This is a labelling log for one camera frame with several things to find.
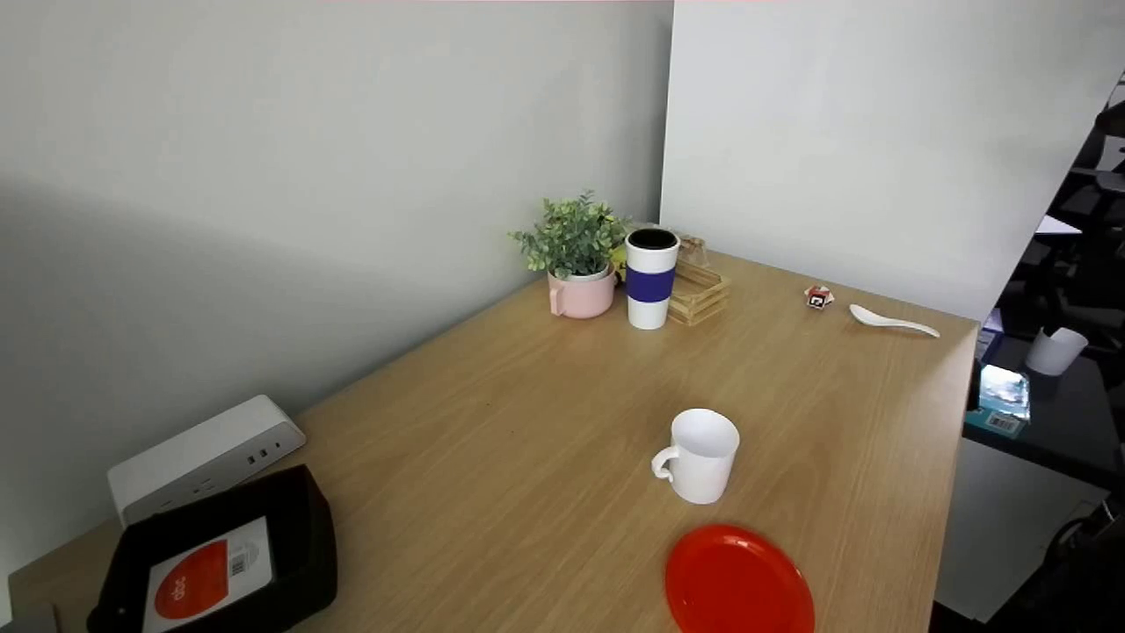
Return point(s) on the black side table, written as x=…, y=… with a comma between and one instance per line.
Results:
x=1073, y=427

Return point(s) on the green plant in pink pot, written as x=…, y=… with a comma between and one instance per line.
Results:
x=577, y=289

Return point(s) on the teal packet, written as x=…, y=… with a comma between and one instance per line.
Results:
x=1004, y=391

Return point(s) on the black tray with red label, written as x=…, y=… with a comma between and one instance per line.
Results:
x=299, y=550

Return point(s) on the wooden slat crate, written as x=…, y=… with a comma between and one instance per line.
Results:
x=704, y=301

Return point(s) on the small red white toy figure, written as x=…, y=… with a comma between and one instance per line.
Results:
x=821, y=297

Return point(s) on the white spoon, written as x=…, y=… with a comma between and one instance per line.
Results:
x=873, y=313

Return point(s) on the white tumbler with blue sleeve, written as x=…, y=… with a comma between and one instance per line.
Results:
x=650, y=284

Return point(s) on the clear plastic bag of snacks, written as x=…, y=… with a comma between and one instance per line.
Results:
x=695, y=250

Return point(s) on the small white plastic cup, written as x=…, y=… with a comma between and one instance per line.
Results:
x=1057, y=349

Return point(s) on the white rectangular device box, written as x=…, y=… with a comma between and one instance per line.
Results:
x=197, y=459

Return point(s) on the white card with red circle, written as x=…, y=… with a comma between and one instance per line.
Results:
x=204, y=578

